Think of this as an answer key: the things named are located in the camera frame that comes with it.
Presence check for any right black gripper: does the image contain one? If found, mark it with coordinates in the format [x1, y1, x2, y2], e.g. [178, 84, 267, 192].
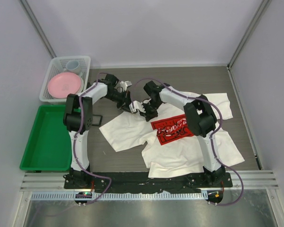
[138, 100, 161, 122]

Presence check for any white printed t-shirt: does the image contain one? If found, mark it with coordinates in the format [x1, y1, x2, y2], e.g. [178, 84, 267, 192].
[98, 92, 246, 178]

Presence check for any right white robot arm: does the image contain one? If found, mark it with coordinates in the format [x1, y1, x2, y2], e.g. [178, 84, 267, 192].
[140, 81, 226, 187]

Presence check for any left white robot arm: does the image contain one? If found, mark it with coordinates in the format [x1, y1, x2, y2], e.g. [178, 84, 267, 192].
[63, 73, 132, 189]

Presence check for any black brooch box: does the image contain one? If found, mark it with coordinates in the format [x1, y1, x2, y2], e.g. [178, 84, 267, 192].
[92, 114, 103, 127]

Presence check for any yellow-green plate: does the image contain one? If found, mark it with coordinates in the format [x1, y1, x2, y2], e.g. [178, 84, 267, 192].
[75, 78, 84, 95]

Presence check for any light blue cup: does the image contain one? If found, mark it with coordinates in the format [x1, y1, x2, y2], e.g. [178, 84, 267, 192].
[64, 60, 82, 77]

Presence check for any pink plate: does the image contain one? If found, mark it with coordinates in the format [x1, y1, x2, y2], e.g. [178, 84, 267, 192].
[47, 72, 80, 99]

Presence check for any white plastic basket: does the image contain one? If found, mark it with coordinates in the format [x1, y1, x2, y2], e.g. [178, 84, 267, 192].
[39, 55, 91, 105]

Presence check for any green plastic tray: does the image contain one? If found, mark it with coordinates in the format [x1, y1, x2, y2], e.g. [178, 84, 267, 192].
[19, 105, 72, 172]

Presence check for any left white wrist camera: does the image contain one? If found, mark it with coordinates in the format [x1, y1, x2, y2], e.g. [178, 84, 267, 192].
[119, 81, 133, 91]

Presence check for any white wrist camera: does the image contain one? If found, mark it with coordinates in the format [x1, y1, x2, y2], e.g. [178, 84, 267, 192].
[119, 81, 133, 91]
[129, 100, 145, 114]

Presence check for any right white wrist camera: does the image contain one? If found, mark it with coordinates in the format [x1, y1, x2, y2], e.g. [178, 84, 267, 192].
[129, 100, 145, 114]

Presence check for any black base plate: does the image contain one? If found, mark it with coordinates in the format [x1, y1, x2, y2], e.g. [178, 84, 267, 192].
[63, 170, 233, 194]

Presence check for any white slotted cable duct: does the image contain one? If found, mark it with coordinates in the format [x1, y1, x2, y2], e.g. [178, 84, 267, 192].
[30, 191, 208, 201]

